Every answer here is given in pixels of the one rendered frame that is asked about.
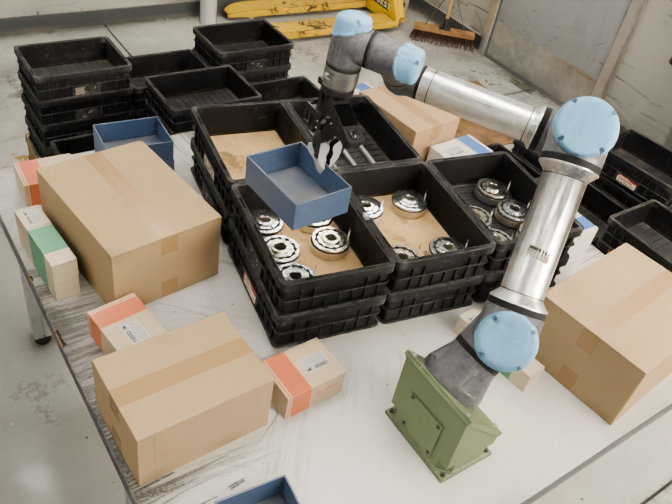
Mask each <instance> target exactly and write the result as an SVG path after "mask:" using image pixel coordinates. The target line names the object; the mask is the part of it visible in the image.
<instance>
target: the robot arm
mask: <svg viewBox="0 0 672 504"><path fill-rule="evenodd" d="M372 24H373V21H372V18H371V17H370V16H368V15H366V14H365V13H363V12H360V11H357V10H342V11H341V12H339V13H338V14H337V16H336V20H335V23H334V27H333V30H332V31H331V39H330V44H329V49H328V53H327V58H326V63H325V67H324V72H323V76H319V77H318V83H319V84H320V85H321V87H320V92H319V96H318V99H314V100H313V101H307V103H306V108H305V113H304V118H303V123H304V124H305V125H306V126H307V128H308V129H309V130H310V131H311V132H315V134H314V136H313V139H312V142H309V143H308V146H307V148H308V151H309V153H310V154H311V156H312V157H313V159H314V163H315V167H316V169H317V171H318V172H319V174H321V173H322V172H323V171H324V170H325V163H326V164H327V165H328V166H330V167H331V166H332V165H333V164H334V163H335V162H336V160H337V159H338V157H339V156H340V155H341V154H342V153H343V151H344V149H351V148H358V147H360V146H361V145H362V144H363V143H364V141H365V138H364V136H363V134H362V131H361V129H360V127H359V124H358V122H357V120H356V117H355V115H354V112H353V110H352V108H351V105H350V103H349V101H348V99H349V98H351V97H353V94H354V91H355V89H356V87H357V84H358V80H359V76H360V72H361V67H363V68H365V69H367V70H370V71H373V72H375V73H378V74H381V76H382V78H383V82H384V84H385V86H386V88H387V89H388V90H389V91H390V92H391V93H393V94H394V95H397V96H407V97H410V98H412V99H415V100H417V101H420V102H422V103H425V104H428V105H430V106H433V107H435V108H438V109H440V110H443V111H445V112H448V113H450V114H453V115H455V116H458V117H460V118H463V119H466V120H468V121H471V122H473V123H476V124H478V125H481V126H483V127H486V128H488V129H491V130H493V131H496V132H498V133H501V134H503V135H506V136H509V137H511V138H514V139H516V140H519V141H521V142H523V143H524V145H525V147H526V149H528V150H531V151H533V152H535V153H538V154H540V157H539V160H538V161H539V163H540V165H541V167H542V170H543V172H542V175H541V177H540V180H539V183H538V185H537V188H536V191H535V193H534V196H533V199H532V202H531V204H530V207H529V210H528V212H527V215H526V218H525V221H524V223H523V226H522V229H521V231H520V234H519V237H518V239H517V242H516V245H515V248H514V250H513V253H512V256H511V258H510V261H509V264H508V267H507V269H506V272H505V275H504V277H503V280H502V283H501V285H500V287H499V288H497V289H495V290H493V291H491V292H489V295H488V298H487V300H486V303H485V306H484V308H483V310H482V311H481V312H480V313H479V314H478V315H477V316H476V318H475V319H474V320H473V321H472V322H471V323H470V324H469V325H468V326H467V327H466V328H465V329H464V330H463V331H462V332H461V333H460V334H459V335H458V336H457V337H456V338H455V339H454V340H453V341H451V342H449V343H447V344H445V345H443V346H441V347H440V348H438V349H436V350H434V351H432V352H430V353H429V354H428V355H427V356H426V357H425V358H424V359H423V362H424V364H425V366H426V367H427V369H428V370H429V372H430V373H431V374H432V375H433V376H434V378H435V379H436V380H437V381H438V382H439V383H440V384H441V385H442V386H443V387H444V388H445V389H446V390H447V391H448V392H449V393H450V394H451V395H452V396H453V397H454V398H455V399H457V400H458V401H459V402H460V403H461V404H463V405H464V406H465V407H467V408H468V409H470V410H474V409H475V408H476V407H477V406H478V405H479V404H480V403H481V401H482V399H483V397H484V395H485V393H486V391H487V389H488V387H489V385H490V383H491V381H492V380H493V378H494V377H495V376H496V375H497V374H498V373H499V372H515V371H518V370H521V369H523V368H525V367H526V366H528V365H529V364H530V363H531V362H532V360H533V359H534V358H535V356H536V354H537V352H538V349H539V336H540V333H541V330H542V328H543V325H544V322H545V320H546V317H547V314H548V312H547V310H546V308H545V306H544V302H543V301H544V299H545V296H546V293H547V291H548V288H549V285H550V283H551V280H552V277H553V275H554V272H555V269H556V267H557V264H558V261H559V259H560V256H561V253H562V251H563V248H564V245H565V243H566V240H567V237H568V235H569V232H570V229H571V227H572V224H573V221H574V219H575V216H576V213H577V211H578V208H579V205H580V202H581V200H582V197H583V194H584V192H585V189H586V186H587V184H589V183H590V182H592V181H594V180H596V179H598V178H599V176H600V173H601V170H602V168H603V165H604V163H605V160H606V157H607V155H608V152H609V150H611V149H612V147H613V146H614V145H615V143H616V141H617V139H618V136H619V130H620V123H619V118H618V116H617V113H616V112H615V110H614V109H613V108H612V106H611V105H609V104H608V103H607V102H605V101H604V100H602V99H600V98H597V97H592V96H583V97H578V98H575V99H572V100H570V101H568V102H566V103H565V104H563V105H562V106H561V107H560V108H559V109H558V110H556V109H552V108H550V107H547V106H544V107H541V108H536V107H533V106H531V105H528V104H525V103H523V102H520V101H518V100H515V99H512V98H510V97H507V96H504V95H502V94H499V93H497V92H494V91H491V90H489V89H486V88H484V87H481V86H478V85H476V84H473V83H471V82H468V81H465V80H463V79H460V78H457V77H455V76H452V75H450V74H447V73H444V72H442V71H439V70H437V69H434V68H431V67H428V66H426V65H424V62H425V57H426V54H425V51H424V50H423V49H421V48H419V47H416V46H414V45H413V44H412V43H407V42H404V41H401V40H398V39H395V38H393V37H390V36H387V35H384V34H381V33H379V32H377V31H375V30H372V28H373V26H372ZM312 103H316V104H312ZM307 109H308V110H309V115H308V120H306V119H305V118H306V113H307Z"/></svg>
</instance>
